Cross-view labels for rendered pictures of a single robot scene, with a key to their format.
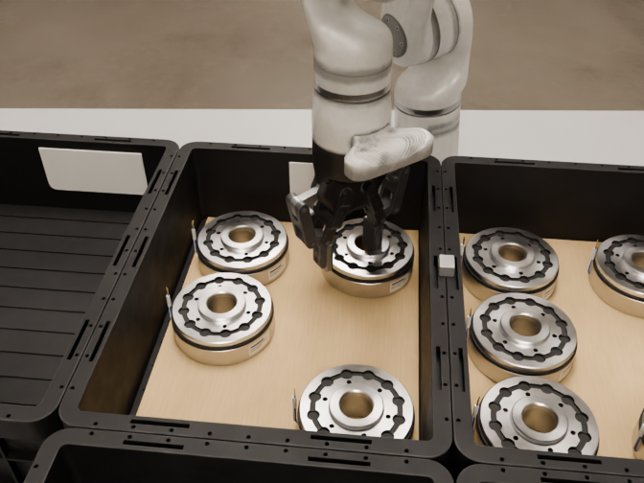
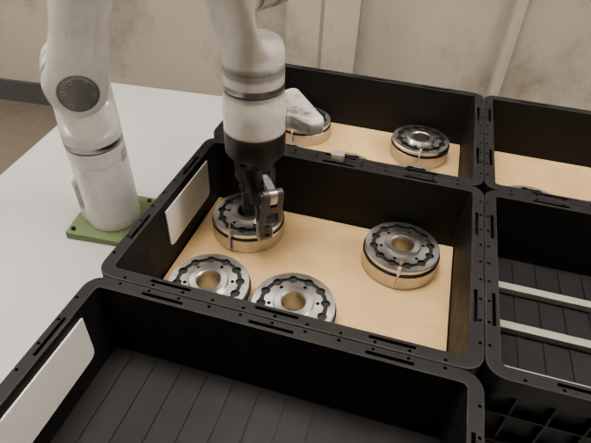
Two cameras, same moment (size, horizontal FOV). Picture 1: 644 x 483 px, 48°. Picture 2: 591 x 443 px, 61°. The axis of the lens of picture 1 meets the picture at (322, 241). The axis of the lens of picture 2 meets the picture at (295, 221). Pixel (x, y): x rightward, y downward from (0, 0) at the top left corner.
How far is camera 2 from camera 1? 67 cm
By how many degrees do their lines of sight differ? 60
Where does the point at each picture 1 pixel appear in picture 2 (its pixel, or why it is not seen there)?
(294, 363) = (339, 282)
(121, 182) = (74, 369)
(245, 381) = (352, 312)
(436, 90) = (111, 120)
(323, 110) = (270, 109)
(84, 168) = (41, 395)
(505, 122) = (45, 154)
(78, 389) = (447, 356)
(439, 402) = (445, 184)
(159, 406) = not seen: hidden behind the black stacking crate
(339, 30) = (266, 39)
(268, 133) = not seen: outside the picture
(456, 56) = not seen: hidden behind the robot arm
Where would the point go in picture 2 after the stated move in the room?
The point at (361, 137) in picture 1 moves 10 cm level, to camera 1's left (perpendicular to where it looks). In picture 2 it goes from (289, 112) to (271, 156)
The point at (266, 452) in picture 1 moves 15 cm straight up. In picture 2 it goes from (491, 254) to (537, 141)
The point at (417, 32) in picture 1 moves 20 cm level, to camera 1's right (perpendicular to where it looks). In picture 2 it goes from (105, 76) to (161, 27)
